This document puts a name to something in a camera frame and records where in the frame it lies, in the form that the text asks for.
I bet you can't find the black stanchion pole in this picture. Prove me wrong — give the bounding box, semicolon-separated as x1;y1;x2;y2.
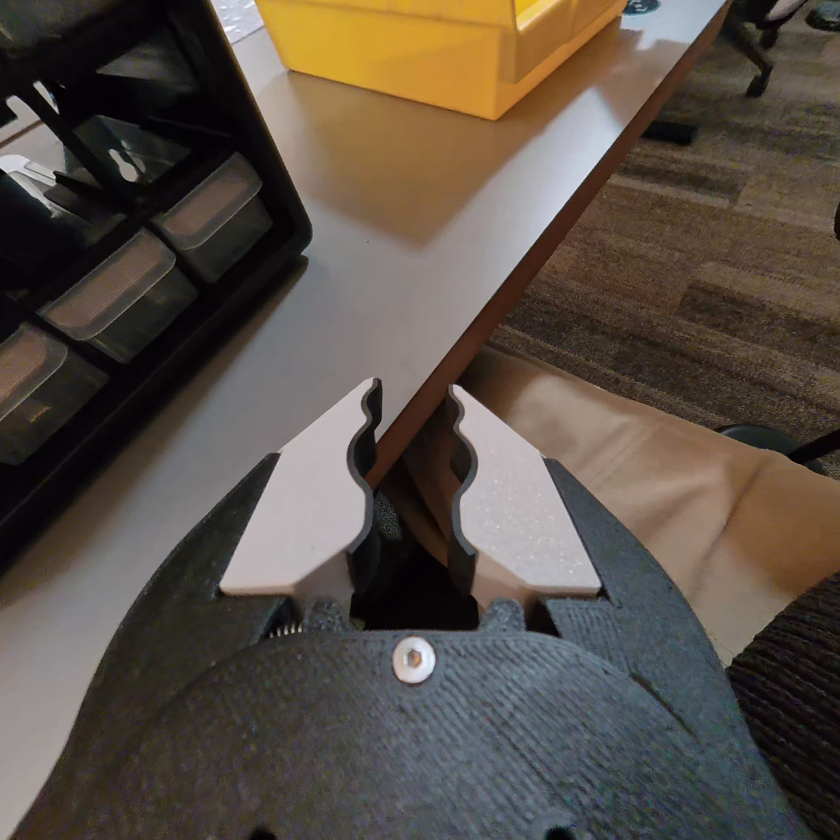
715;423;840;476

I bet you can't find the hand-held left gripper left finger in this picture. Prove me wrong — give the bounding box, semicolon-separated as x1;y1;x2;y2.
218;377;384;599

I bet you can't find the black drawer cabinet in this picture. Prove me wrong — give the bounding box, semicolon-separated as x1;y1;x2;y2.
0;0;315;572

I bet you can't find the dark fabric chair seat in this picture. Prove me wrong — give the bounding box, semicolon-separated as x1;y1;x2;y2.
725;574;840;840

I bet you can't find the person's khaki trouser leg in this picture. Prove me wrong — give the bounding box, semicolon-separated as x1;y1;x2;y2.
403;344;840;667

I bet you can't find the large yellow plastic bin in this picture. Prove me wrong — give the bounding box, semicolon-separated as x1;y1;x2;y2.
255;0;627;121

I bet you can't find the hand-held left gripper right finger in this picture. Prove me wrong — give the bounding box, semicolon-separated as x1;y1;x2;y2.
448;384;602;609

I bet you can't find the clear plastic cabinet drawer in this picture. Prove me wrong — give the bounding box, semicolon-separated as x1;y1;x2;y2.
152;152;273;283
38;230;198;363
0;322;109;466

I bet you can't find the black office chair base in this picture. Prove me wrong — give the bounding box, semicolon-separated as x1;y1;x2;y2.
722;0;840;99

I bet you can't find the black floor block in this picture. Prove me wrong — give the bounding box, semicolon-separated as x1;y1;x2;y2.
642;120;698;147

